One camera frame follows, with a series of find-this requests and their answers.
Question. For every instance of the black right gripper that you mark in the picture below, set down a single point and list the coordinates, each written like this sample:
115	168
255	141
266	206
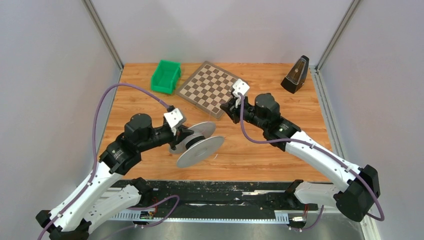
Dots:
230	108

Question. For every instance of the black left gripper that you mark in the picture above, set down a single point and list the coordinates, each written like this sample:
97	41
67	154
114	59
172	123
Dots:
181	132

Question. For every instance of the white perforated cable spool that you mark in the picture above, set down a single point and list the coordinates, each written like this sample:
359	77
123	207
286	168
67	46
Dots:
198	146

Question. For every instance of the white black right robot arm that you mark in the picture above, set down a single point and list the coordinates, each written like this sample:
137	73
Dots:
354	190

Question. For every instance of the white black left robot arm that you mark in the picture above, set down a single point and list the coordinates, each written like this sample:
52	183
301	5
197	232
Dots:
80	213

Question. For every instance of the wooden chessboard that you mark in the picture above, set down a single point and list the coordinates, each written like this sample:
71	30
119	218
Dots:
207	88

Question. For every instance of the black wooden metronome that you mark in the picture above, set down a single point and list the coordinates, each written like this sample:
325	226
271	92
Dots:
296	77

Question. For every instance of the green plastic bin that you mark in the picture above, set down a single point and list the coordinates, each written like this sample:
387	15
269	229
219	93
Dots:
165	77

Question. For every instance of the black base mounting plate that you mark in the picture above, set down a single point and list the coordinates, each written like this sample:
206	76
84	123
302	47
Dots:
222	198

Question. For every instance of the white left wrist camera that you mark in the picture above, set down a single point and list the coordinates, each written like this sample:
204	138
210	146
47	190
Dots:
175	118

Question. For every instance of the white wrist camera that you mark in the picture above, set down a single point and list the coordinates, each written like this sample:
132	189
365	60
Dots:
175	118
239	91

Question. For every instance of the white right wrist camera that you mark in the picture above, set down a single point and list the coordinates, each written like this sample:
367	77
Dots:
239	91

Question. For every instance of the slotted white cable duct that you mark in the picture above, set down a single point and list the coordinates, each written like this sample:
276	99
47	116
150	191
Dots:
276	217

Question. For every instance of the right aluminium frame post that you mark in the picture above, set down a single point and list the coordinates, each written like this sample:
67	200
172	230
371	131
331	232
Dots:
352	8

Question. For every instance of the aluminium frame post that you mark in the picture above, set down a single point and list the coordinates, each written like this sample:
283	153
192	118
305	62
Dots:
352	8
96	19

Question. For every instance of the left aluminium frame post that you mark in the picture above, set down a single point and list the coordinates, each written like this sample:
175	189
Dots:
96	19

